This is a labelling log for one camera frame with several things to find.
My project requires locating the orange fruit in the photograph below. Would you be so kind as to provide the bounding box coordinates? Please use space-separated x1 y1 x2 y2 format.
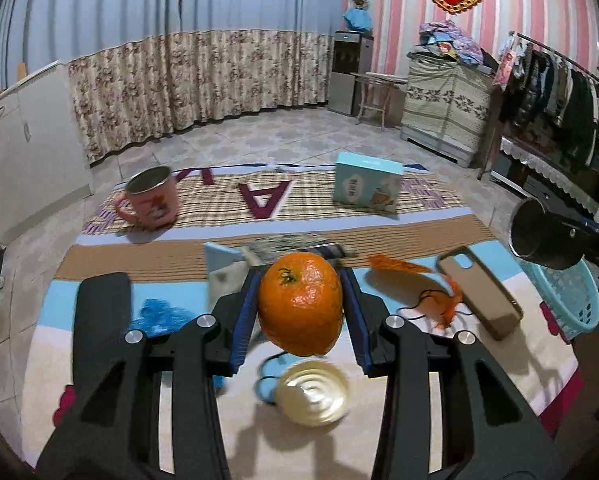
257 252 344 357

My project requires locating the rack of hanging clothes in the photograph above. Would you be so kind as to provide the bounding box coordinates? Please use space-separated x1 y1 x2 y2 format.
479 30 599 211

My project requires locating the cloth covered cabinet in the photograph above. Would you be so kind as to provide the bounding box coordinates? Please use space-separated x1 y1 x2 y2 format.
401 55 497 168

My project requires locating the lace covered low shelf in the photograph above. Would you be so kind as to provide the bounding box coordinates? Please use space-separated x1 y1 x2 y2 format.
494 135 599 216

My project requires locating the blue floral window curtain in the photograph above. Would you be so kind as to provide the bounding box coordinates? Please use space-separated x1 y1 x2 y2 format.
0 0 343 166

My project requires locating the brown phone case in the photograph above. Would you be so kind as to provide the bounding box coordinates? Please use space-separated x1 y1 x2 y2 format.
437 246 524 342

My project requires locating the white low cabinet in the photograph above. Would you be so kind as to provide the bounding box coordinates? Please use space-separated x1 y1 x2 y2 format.
0 60 93 247

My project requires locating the cartoon printed blanket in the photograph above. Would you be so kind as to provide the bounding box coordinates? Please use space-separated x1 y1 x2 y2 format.
52 220 586 480

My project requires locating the pink enamel mug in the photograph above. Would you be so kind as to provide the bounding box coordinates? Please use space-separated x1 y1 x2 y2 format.
114 165 180 230

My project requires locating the grey water dispenser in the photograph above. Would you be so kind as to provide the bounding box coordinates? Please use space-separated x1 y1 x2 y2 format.
329 30 375 116

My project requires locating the tin can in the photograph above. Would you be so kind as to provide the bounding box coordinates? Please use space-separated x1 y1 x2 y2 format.
277 358 351 427

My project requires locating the black glasses case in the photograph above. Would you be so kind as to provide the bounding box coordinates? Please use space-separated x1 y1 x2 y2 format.
72 271 133 411

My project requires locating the light blue plastic basket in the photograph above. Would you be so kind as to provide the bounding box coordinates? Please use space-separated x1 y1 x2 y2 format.
517 255 599 341

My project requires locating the small folding table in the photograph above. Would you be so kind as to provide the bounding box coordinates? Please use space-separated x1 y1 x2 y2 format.
352 72 409 128

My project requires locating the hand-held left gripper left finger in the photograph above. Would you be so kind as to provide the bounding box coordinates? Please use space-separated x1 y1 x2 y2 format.
34 267 261 480

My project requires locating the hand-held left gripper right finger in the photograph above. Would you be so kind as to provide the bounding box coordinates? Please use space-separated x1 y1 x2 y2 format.
340 266 566 480

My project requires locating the plaid lettered mat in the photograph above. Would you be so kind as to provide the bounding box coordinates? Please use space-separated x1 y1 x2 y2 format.
82 162 467 236

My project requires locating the light blue paper carton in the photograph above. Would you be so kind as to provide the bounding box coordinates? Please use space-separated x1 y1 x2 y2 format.
203 241 260 342

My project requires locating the pile of folded clothes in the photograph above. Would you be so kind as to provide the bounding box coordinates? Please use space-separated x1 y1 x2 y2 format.
407 20 497 68

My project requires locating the light blue printed box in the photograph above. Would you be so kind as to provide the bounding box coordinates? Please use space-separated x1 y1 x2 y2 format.
332 151 405 216

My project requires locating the blue covered water bottle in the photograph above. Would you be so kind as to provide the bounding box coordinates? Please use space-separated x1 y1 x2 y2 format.
343 6 373 34

